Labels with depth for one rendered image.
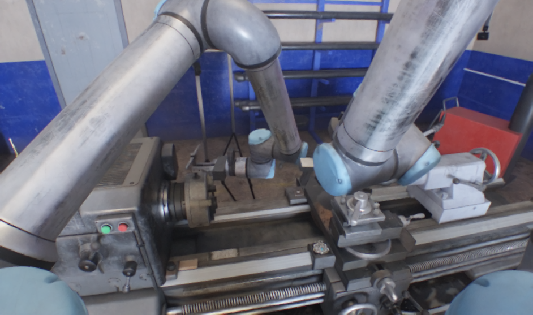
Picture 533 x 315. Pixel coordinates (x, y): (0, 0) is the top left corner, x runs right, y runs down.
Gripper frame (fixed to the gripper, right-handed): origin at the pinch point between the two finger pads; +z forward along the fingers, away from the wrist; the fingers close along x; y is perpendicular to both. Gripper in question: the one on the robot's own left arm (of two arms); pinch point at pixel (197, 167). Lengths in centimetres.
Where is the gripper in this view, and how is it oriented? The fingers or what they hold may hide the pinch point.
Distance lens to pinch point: 120.9
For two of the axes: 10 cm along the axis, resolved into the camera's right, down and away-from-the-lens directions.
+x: 0.7, -4.7, 8.8
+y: 0.4, 8.8, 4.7
